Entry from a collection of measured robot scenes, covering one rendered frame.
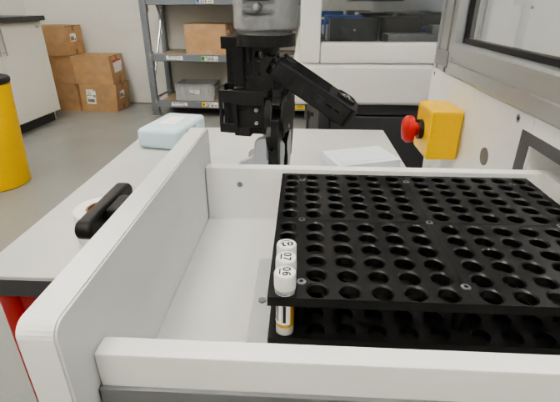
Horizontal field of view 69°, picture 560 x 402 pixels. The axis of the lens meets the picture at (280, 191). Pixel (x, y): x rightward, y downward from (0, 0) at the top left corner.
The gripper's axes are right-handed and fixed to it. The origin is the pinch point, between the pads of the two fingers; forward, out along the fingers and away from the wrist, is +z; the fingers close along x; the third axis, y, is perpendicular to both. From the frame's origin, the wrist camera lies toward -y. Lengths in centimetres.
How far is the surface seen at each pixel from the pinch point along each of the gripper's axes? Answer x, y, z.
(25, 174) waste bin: -144, 200, 76
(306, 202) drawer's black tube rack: 20.8, -6.8, -8.8
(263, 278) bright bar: 24.6, -4.2, -3.6
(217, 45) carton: -333, 140, 13
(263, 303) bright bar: 27.3, -4.9, -3.6
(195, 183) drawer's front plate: 17.9, 4.2, -8.1
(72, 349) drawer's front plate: 39.0, 0.4, -9.7
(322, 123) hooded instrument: -58, 2, 6
